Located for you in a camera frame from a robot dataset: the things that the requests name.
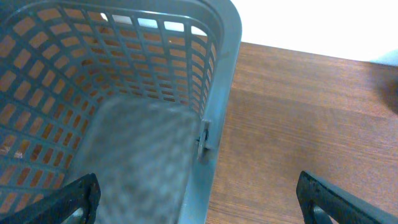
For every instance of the dark grey plastic basket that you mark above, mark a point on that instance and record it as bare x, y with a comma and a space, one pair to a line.
135, 92

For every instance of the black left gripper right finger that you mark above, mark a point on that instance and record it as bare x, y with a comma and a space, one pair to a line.
323, 202

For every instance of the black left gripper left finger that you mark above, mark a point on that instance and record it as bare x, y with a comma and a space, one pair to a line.
82, 194

